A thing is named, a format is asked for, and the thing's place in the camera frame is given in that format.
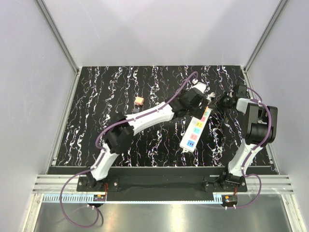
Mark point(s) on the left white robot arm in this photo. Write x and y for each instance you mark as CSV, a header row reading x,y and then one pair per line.
x,y
118,136

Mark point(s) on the orange connector board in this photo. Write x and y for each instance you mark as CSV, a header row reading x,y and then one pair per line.
x,y
99,197
230,198

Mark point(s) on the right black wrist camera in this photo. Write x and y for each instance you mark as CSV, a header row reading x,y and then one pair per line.
x,y
240,91

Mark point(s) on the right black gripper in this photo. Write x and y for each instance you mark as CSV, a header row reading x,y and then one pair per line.
x,y
218,102

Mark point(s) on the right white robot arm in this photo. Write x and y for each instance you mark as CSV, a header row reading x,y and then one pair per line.
x,y
259,129

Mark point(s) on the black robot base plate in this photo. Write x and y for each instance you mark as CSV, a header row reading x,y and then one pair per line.
x,y
162,195

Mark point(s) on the left orange connector board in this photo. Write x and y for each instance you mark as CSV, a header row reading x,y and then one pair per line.
x,y
99,197

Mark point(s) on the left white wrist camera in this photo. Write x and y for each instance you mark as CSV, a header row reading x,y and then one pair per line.
x,y
199,86

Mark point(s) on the right orange connector board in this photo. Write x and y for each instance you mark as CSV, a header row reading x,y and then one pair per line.
x,y
230,198

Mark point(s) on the silver aluminium rail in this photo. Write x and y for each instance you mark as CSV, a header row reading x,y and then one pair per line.
x,y
263,184

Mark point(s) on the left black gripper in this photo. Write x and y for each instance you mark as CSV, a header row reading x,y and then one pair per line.
x,y
197,112

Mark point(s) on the white power strip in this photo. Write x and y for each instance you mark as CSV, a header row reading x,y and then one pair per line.
x,y
193,132

